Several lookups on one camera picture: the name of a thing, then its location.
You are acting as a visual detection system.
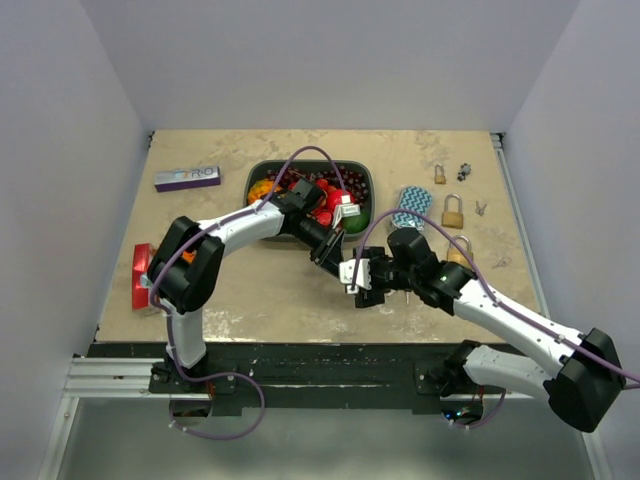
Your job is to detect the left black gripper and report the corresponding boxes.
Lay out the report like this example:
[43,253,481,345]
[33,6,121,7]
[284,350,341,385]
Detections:
[289,217,347,279]

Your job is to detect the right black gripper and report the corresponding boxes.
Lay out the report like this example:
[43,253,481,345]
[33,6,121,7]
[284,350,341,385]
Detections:
[353,247,418,307]

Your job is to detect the small brass padlock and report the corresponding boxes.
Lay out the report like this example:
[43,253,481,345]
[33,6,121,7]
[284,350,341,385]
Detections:
[434,164,446,185]
[446,235,473,269]

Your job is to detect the brass long-shackle padlock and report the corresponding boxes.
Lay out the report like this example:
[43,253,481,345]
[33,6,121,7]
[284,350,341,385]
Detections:
[441,194,464,230]

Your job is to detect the silver key set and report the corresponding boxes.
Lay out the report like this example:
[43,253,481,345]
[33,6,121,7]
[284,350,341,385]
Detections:
[475,202,487,217]

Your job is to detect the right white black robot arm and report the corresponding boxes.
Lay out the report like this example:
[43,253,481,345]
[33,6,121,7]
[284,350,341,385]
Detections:
[339,228,626,433]

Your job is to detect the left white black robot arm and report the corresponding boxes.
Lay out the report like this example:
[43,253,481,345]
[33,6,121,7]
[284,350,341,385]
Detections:
[146,180,345,392]

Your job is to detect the red apple front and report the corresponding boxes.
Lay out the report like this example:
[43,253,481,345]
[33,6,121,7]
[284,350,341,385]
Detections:
[313,210,333,227]

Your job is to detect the red apple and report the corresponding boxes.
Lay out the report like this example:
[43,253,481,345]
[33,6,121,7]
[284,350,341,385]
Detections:
[313,210,333,227]
[325,189,355,213]

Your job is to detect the green lime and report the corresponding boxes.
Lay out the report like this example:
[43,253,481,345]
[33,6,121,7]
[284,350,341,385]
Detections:
[342,211,370,234]

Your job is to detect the red apple back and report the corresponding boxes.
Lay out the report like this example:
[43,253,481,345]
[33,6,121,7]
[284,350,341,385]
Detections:
[325,189,355,213]

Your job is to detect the dark grapes bunch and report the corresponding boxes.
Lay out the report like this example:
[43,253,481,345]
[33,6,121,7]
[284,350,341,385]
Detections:
[279,164,371,204]

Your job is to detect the grey fruit tray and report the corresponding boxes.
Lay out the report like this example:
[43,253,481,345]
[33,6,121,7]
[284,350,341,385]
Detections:
[244,159,375,241]

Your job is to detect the blue chevron sponge pack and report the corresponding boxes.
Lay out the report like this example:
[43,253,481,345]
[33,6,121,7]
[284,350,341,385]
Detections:
[390,186,433,232]

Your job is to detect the toy pineapple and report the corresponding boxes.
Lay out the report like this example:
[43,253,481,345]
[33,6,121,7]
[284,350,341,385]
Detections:
[247,178,282,205]

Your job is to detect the small brass closed padlock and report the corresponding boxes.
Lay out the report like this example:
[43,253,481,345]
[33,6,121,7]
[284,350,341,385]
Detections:
[434,164,446,185]

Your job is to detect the orange razor package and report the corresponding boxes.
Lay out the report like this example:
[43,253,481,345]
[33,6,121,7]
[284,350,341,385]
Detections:
[181,249,196,264]

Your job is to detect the purple silver toothpaste box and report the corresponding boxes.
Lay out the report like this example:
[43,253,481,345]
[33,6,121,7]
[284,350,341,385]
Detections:
[153,166,221,193]

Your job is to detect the red small box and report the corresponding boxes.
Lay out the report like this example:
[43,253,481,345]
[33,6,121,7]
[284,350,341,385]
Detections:
[131,243,155,311]

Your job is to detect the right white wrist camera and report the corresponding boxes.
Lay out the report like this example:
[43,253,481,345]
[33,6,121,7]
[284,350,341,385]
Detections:
[338,258,372,295]

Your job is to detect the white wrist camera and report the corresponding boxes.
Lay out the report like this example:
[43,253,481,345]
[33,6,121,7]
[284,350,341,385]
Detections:
[338,258,372,295]
[332,194,361,228]

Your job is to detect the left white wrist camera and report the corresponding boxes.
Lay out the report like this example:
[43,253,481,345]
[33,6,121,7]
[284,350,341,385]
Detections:
[332,194,361,228]

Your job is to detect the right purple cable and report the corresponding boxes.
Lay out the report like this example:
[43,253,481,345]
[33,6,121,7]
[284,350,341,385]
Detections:
[349,208,640,431]

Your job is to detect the purple cable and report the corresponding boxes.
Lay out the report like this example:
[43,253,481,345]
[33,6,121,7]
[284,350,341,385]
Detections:
[349,208,640,431]
[147,145,351,440]

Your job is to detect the panda keychain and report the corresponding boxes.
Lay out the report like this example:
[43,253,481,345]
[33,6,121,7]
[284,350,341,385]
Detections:
[456,163,472,181]

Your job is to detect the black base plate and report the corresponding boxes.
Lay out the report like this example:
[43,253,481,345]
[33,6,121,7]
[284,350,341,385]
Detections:
[87,342,556,417]

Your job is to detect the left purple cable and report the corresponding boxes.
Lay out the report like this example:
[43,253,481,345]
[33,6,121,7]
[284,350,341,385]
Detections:
[147,145,351,440]

